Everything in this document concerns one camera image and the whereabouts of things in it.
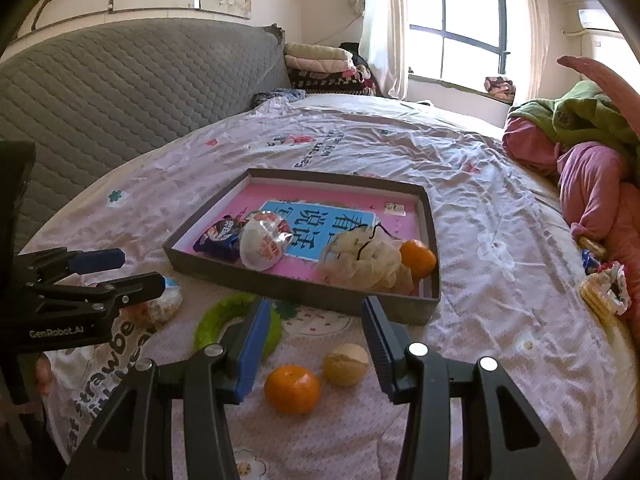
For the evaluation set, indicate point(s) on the small blue snack packet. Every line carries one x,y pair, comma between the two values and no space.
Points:
590,261

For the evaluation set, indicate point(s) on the grey shallow cardboard box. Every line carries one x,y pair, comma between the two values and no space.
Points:
300,290

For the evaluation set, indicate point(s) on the dark blue knitted cloth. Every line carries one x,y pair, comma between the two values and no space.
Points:
280,97

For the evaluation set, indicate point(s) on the white air conditioner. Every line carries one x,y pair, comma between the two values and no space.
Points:
600,20

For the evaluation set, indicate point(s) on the yellow snack packet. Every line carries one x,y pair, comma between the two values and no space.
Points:
592,245

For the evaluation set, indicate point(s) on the long pink pillow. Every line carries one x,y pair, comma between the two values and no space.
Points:
605,80

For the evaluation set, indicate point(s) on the blue white snack cup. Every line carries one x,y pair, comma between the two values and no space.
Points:
262,247

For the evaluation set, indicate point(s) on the pale yellow round fruit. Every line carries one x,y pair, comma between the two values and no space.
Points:
346,365

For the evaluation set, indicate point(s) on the pink quilt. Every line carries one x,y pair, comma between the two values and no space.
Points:
595,185

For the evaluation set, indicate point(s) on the blue cookie packet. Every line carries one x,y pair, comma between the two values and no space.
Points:
220,237

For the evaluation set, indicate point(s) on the clear bag of orange snacks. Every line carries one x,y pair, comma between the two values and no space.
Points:
165,305

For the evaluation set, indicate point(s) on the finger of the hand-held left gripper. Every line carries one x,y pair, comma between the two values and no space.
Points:
135,287
97,260

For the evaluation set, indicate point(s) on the dark patterned folded blanket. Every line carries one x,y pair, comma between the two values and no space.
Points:
325,82

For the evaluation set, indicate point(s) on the orange tangerine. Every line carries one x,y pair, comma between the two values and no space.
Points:
292,390
419,259

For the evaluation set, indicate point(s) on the white sheer curtain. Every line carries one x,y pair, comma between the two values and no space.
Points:
382,25
530,40

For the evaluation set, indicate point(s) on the cream folded blanket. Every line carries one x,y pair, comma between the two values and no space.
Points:
315,51

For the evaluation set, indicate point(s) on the pink patterned cloth bundle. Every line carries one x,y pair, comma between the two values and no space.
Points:
500,86

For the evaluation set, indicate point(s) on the green blanket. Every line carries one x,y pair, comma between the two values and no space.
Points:
580,110

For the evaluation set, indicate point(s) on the dark framed window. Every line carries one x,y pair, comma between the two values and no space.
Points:
465,15

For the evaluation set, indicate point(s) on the grey quilted headboard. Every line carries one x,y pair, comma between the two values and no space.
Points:
125,85

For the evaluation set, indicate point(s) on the pink folded blanket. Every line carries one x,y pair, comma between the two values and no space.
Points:
315,65

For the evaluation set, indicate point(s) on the pale yellow mesh bath pouf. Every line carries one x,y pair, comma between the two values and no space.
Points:
365,260

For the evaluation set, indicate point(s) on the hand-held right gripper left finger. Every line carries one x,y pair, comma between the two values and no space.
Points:
252,350

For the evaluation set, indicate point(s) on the white plastic snack bag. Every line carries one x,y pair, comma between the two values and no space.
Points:
607,287

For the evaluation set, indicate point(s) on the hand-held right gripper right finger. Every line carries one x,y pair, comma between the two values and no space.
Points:
380,355

